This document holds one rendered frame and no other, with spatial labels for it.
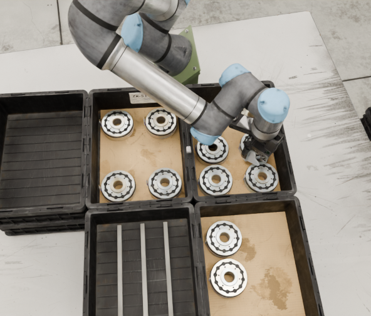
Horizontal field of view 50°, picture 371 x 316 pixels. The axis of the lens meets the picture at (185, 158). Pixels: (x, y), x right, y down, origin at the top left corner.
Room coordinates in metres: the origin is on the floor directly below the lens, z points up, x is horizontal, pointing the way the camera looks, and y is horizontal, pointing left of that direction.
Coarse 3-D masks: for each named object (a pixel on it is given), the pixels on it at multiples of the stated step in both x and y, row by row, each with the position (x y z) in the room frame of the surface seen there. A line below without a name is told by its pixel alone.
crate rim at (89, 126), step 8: (104, 88) 0.73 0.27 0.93; (112, 88) 0.73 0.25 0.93; (120, 88) 0.73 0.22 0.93; (128, 88) 0.74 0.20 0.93; (88, 96) 0.70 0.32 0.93; (88, 104) 0.67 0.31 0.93; (88, 112) 0.64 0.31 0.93; (88, 120) 0.61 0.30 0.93; (88, 128) 0.58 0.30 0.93; (184, 128) 0.61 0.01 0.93; (88, 136) 0.55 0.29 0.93; (184, 136) 0.59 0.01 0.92; (88, 144) 0.53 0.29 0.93; (184, 144) 0.56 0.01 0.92; (88, 152) 0.50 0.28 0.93; (184, 152) 0.52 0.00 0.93; (88, 160) 0.48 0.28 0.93; (184, 160) 0.50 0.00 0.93; (88, 168) 0.45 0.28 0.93; (88, 176) 0.43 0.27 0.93; (88, 184) 0.41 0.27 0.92; (88, 192) 0.38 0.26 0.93; (88, 200) 0.35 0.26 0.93; (144, 200) 0.37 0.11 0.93; (152, 200) 0.37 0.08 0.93; (160, 200) 0.37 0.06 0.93; (168, 200) 0.37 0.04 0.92; (176, 200) 0.37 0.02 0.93; (184, 200) 0.37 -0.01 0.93; (88, 208) 0.33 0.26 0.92; (96, 208) 0.33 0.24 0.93
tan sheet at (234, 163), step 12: (228, 132) 0.66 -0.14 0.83; (240, 132) 0.66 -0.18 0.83; (228, 144) 0.61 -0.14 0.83; (228, 156) 0.57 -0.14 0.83; (240, 156) 0.57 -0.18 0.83; (204, 168) 0.52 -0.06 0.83; (228, 168) 0.53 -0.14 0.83; (240, 168) 0.53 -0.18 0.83; (216, 180) 0.48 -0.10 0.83; (240, 180) 0.49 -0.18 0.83; (240, 192) 0.45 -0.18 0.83
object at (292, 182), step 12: (192, 84) 0.77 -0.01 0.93; (204, 84) 0.77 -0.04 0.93; (216, 84) 0.78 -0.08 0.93; (264, 84) 0.79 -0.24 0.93; (192, 144) 0.55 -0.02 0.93; (192, 156) 0.51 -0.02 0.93; (288, 156) 0.54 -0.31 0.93; (192, 168) 0.47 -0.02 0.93; (288, 168) 0.50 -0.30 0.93; (192, 180) 0.44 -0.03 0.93; (192, 192) 0.40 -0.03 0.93; (264, 192) 0.41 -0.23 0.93; (276, 192) 0.42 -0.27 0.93; (288, 192) 0.42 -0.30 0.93
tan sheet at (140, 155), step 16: (128, 112) 0.71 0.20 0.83; (144, 112) 0.71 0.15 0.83; (144, 128) 0.65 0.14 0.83; (112, 144) 0.58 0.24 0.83; (128, 144) 0.59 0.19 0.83; (144, 144) 0.59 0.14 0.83; (160, 144) 0.60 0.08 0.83; (176, 144) 0.60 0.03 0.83; (112, 160) 0.53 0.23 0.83; (128, 160) 0.53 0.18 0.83; (144, 160) 0.54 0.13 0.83; (160, 160) 0.54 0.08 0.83; (176, 160) 0.54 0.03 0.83; (144, 176) 0.48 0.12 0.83; (144, 192) 0.43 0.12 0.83
